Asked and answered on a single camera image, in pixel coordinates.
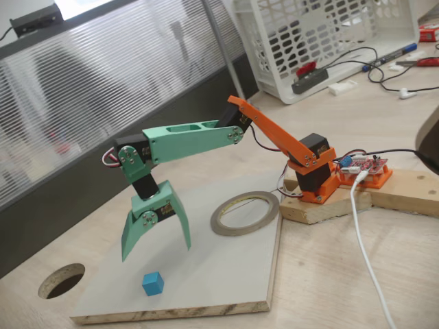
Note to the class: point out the small blue cube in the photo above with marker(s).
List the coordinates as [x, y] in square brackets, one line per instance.
[153, 283]

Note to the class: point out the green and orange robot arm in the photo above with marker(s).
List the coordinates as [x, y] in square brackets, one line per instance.
[192, 140]

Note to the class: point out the white chipboard panel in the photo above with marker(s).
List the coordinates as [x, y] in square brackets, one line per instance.
[205, 260]

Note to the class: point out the frosted glass desk partition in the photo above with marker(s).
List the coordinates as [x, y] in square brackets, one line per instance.
[103, 85]

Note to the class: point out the light wooden base block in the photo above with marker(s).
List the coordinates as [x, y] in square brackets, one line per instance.
[319, 210]

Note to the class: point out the black and red device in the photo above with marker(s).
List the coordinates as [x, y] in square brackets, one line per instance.
[310, 81]

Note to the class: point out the red circuit board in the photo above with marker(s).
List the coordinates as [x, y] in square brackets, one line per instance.
[367, 165]

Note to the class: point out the white plastic printed part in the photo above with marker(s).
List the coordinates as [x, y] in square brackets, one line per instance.
[343, 86]

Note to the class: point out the black box device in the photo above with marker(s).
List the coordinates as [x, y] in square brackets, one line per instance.
[36, 18]

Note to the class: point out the long wooden base plank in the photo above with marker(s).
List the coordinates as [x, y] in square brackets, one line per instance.
[408, 192]

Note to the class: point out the white earbud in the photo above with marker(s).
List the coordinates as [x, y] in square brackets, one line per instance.
[406, 94]

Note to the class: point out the dark rounded object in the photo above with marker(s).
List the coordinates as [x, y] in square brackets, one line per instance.
[428, 137]

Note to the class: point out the small white plastic piece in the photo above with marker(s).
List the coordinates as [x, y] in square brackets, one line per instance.
[396, 66]

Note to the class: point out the blue capped marker pen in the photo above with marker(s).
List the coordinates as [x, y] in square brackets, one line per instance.
[394, 55]

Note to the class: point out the white plastic lattice basket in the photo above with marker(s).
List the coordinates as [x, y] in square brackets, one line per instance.
[377, 27]

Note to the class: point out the red and white box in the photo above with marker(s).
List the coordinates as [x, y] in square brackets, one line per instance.
[428, 34]

